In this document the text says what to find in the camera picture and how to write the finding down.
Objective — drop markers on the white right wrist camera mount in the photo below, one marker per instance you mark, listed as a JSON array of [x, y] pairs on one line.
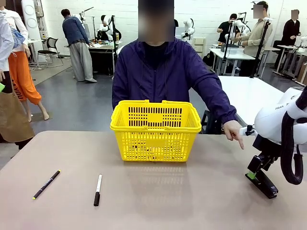
[[248, 131]]

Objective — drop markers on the brown paper bag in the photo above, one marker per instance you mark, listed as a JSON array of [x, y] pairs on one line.
[[12, 119]]

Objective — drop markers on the large white table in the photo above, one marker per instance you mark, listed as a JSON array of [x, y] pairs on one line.
[[249, 88]]

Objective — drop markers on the yellow plastic shopping basket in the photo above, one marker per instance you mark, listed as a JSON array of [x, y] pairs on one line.
[[156, 143]]

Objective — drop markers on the person's left hand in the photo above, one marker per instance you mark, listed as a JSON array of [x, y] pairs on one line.
[[231, 130]]

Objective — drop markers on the person in beige jacket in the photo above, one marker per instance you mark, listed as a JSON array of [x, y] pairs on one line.
[[256, 36]]

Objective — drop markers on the person in black jacket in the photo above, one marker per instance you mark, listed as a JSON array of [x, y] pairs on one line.
[[291, 30]]

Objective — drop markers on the person in purple jacket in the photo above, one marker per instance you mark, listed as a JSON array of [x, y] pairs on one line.
[[153, 76]]

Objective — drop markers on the short black tripod stand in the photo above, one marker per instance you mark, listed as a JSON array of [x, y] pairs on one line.
[[227, 43]]

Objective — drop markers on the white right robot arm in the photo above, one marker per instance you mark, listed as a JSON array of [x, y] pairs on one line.
[[268, 119]]

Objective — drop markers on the tall black tripod stand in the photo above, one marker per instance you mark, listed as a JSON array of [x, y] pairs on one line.
[[260, 48]]

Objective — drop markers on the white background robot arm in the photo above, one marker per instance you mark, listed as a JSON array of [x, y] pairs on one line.
[[189, 24]]

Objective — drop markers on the white drawer cabinet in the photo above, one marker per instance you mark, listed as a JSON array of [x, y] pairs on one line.
[[199, 45]]

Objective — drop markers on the person's left forearm purple sleeve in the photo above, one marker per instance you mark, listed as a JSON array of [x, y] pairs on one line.
[[223, 107]]

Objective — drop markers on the black stapler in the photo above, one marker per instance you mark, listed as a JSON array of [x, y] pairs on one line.
[[266, 187]]

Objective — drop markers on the mannequin in light blue shirt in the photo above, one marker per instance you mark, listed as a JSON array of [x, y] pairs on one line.
[[4, 43]]

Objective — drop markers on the white background desk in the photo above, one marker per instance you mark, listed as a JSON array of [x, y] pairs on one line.
[[235, 54]]

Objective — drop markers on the dark stool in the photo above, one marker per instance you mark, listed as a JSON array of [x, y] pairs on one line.
[[211, 124]]

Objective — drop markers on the white marker black cap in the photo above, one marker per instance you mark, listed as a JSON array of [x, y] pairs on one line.
[[98, 189]]

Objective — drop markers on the white tower air conditioner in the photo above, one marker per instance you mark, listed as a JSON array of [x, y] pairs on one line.
[[30, 21]]

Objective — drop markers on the black mesh office chair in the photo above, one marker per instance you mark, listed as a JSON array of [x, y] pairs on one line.
[[51, 43]]

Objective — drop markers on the black backpack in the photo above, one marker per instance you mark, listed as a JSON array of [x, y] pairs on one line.
[[208, 58]]

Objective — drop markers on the black pen yellow tip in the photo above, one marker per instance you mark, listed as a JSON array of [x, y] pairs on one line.
[[46, 184]]

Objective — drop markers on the man in blue jacket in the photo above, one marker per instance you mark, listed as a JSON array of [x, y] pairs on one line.
[[76, 36]]

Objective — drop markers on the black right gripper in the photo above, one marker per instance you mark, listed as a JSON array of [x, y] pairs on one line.
[[266, 148]]

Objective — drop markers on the person in black t-shirt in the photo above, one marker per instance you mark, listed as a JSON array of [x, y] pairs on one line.
[[225, 28]]

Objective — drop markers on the mannequin with orange pants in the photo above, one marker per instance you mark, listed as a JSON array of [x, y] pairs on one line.
[[21, 72]]

